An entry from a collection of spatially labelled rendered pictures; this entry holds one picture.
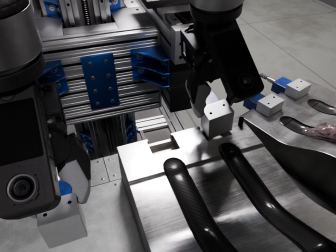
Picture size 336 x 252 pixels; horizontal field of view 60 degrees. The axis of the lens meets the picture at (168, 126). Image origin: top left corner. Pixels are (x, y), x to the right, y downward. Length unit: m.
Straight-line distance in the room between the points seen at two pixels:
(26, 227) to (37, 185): 0.35
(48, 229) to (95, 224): 0.17
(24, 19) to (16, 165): 0.11
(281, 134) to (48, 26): 0.67
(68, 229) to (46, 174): 0.16
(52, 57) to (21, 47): 0.57
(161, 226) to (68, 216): 0.14
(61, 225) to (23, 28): 0.24
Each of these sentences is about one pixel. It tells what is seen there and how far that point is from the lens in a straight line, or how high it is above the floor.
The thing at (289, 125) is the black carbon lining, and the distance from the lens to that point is 0.70.
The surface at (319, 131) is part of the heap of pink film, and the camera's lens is 0.64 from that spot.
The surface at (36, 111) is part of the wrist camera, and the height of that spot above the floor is 1.12.
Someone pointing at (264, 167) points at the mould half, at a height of 0.89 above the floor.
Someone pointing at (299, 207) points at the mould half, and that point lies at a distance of 0.50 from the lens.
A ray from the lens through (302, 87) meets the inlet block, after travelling 0.78.
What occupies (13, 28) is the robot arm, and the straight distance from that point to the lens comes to 0.25.
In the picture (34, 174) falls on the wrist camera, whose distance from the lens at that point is 0.25.
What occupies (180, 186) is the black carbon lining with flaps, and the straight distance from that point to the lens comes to 0.49.
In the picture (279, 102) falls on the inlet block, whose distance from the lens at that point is 0.70.
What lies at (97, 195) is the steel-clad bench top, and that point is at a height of 0.80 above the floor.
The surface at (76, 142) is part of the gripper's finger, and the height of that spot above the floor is 1.06.
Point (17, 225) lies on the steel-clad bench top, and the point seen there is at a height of 0.80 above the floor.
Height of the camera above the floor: 1.27
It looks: 41 degrees down
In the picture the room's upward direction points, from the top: straight up
